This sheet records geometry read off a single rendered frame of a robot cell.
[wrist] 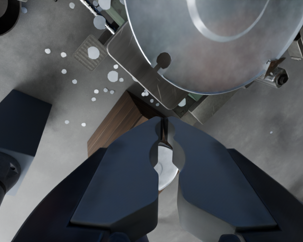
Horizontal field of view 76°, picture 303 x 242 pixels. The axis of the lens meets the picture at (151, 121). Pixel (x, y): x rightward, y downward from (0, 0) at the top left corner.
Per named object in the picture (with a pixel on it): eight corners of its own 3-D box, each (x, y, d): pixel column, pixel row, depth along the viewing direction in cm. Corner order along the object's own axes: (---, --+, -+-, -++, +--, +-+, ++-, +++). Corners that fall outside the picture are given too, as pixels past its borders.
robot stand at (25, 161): (38, 132, 105) (14, 196, 67) (0, 119, 96) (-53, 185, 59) (52, 104, 101) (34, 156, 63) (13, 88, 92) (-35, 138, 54)
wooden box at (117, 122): (135, 164, 136) (150, 204, 106) (86, 142, 116) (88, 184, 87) (171, 120, 128) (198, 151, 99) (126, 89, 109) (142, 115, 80)
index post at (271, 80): (243, 77, 42) (281, 91, 34) (237, 67, 40) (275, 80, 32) (252, 67, 42) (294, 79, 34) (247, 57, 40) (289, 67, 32)
